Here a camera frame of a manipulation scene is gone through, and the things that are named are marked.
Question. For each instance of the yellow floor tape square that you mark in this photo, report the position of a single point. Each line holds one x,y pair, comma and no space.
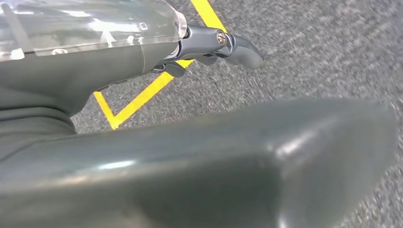
141,97

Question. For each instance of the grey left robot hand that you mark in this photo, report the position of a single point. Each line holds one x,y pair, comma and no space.
78,66

